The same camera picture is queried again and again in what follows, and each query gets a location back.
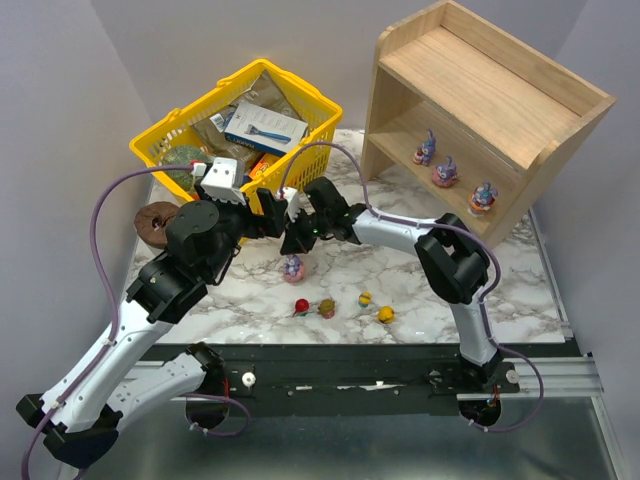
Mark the yellow duck toy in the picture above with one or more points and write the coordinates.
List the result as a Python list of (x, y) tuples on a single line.
[(386, 315)]

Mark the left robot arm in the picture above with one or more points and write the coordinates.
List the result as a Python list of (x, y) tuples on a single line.
[(81, 417)]

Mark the blue razor package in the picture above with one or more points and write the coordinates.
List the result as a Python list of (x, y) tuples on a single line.
[(264, 130)]

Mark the brown foil bag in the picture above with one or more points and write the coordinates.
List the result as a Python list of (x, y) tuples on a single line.
[(264, 93)]

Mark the brown lid white canister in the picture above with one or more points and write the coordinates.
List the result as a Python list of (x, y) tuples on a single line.
[(151, 221)]

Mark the red round toy figure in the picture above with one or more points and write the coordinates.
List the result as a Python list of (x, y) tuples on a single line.
[(301, 308)]

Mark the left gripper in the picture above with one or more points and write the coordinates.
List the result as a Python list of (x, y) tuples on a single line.
[(254, 219)]

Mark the yellow blue minion toy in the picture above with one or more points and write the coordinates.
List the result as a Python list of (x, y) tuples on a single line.
[(364, 299)]

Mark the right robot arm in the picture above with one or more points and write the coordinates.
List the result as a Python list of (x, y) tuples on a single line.
[(454, 261)]

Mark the olive brown toy figure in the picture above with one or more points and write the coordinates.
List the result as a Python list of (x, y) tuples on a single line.
[(327, 308)]

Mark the bunny holding strawberry cake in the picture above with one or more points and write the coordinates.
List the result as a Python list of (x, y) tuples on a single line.
[(426, 151)]

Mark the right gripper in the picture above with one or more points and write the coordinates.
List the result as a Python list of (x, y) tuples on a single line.
[(304, 229)]

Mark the wooden shelf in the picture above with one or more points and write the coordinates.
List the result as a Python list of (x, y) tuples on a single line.
[(503, 111)]

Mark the green melon toy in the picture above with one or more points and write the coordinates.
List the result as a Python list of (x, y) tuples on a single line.
[(183, 155)]

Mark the yellow plastic basket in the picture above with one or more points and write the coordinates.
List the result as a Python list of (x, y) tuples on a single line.
[(321, 114)]

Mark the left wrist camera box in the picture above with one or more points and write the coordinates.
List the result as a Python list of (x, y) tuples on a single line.
[(223, 180)]

